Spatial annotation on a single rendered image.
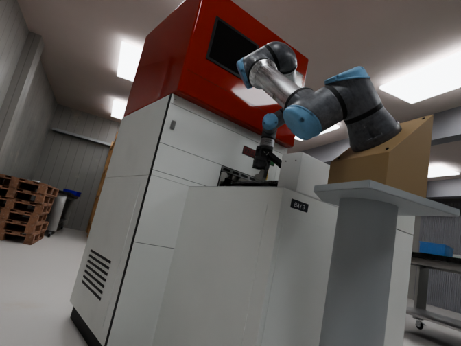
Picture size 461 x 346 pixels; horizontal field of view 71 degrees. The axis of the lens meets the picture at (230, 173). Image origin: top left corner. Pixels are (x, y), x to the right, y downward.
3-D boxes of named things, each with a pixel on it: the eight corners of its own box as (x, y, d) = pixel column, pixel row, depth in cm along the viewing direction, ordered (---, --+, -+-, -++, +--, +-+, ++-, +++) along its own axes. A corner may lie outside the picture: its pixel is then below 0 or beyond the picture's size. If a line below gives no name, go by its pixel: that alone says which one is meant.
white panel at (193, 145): (149, 174, 147) (169, 94, 154) (273, 211, 193) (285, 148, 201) (151, 174, 144) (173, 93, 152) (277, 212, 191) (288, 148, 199)
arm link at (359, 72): (389, 98, 92) (369, 55, 90) (349, 122, 92) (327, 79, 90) (368, 103, 104) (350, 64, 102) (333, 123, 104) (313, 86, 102)
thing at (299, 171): (276, 190, 117) (282, 153, 120) (358, 220, 149) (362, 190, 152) (296, 190, 110) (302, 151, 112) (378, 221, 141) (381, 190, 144)
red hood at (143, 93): (122, 117, 208) (145, 35, 219) (221, 156, 255) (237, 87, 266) (178, 90, 148) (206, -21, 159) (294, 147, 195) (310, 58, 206)
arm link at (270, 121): (278, 105, 158) (278, 114, 168) (258, 117, 158) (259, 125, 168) (287, 118, 156) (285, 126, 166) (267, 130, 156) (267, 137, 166)
